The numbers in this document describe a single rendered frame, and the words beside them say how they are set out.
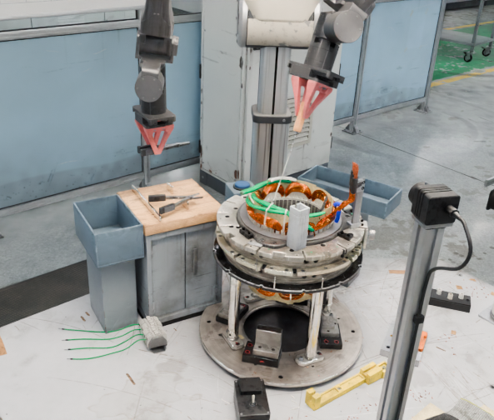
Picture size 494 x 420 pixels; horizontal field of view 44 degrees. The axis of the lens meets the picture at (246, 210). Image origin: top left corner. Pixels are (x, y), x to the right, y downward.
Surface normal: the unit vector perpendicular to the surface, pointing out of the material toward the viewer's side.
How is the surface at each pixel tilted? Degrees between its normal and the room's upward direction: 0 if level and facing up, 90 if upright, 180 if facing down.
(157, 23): 116
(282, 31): 104
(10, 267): 0
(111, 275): 90
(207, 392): 0
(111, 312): 90
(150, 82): 91
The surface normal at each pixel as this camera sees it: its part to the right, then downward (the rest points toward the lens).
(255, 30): 0.04, 0.66
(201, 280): 0.49, 0.42
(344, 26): 0.21, 0.25
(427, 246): 0.26, 0.45
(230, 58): -0.76, 0.27
